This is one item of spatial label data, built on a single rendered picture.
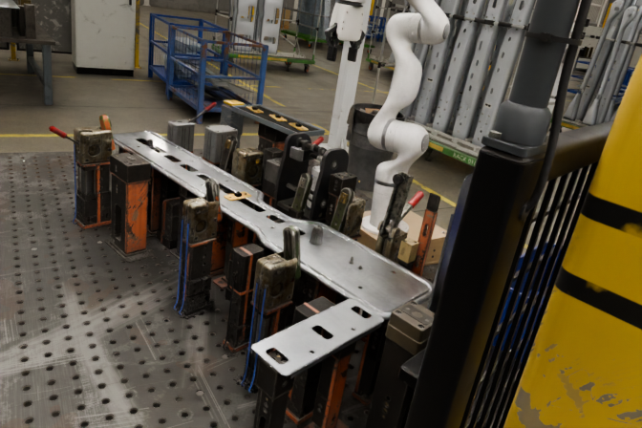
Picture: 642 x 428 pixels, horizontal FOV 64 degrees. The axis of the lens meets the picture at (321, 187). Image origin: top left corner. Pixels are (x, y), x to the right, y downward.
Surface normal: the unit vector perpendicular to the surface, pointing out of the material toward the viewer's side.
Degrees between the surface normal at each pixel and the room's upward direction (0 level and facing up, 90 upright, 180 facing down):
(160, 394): 0
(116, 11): 90
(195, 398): 0
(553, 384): 90
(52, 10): 89
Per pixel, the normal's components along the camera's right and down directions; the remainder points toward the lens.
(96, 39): 0.50, 0.38
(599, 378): -0.69, 0.16
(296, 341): 0.15, -0.92
